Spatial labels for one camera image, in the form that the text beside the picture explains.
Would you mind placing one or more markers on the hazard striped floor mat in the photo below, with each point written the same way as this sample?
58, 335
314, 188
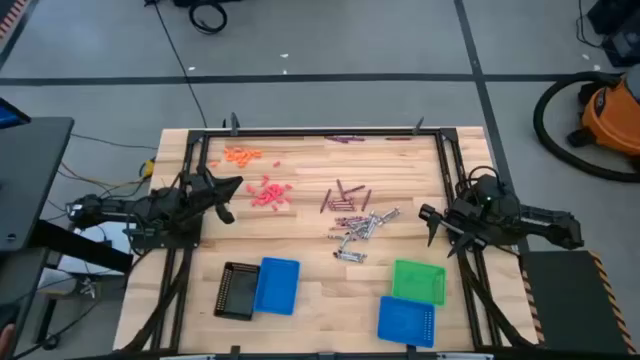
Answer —
10, 17

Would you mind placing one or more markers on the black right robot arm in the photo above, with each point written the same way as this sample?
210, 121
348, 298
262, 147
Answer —
545, 222

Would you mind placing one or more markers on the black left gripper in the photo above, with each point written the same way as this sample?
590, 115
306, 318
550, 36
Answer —
206, 192

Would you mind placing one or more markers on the orange shop vacuum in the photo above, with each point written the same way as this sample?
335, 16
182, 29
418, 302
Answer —
610, 115
539, 122

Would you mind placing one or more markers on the small red ball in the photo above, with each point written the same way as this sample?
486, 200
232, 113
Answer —
350, 219

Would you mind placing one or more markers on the computer monitor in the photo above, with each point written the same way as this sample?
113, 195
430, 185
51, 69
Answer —
10, 115

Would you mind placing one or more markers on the white box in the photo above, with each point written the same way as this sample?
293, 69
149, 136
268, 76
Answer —
100, 232

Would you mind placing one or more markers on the black plastic basket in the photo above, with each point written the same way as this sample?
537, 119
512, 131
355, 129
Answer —
237, 292

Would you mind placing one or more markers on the black equipment case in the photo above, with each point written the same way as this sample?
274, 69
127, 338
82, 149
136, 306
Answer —
620, 30

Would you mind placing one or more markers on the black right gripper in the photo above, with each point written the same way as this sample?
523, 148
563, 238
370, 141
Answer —
462, 222

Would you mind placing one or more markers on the black table clamp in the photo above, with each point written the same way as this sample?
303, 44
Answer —
419, 126
234, 125

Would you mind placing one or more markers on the person's hand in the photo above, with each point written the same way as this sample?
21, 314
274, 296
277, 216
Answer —
5, 342

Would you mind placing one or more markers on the black platform with hazard stripes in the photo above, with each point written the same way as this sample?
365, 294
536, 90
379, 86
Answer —
565, 300

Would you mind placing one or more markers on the blue plastic basket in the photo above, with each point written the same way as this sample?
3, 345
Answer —
276, 287
405, 322

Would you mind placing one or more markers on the green plastic basket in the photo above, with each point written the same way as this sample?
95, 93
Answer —
419, 282

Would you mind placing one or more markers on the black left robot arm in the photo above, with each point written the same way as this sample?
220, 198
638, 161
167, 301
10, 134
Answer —
125, 207

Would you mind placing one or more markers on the black desk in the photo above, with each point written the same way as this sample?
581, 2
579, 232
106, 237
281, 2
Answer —
30, 175

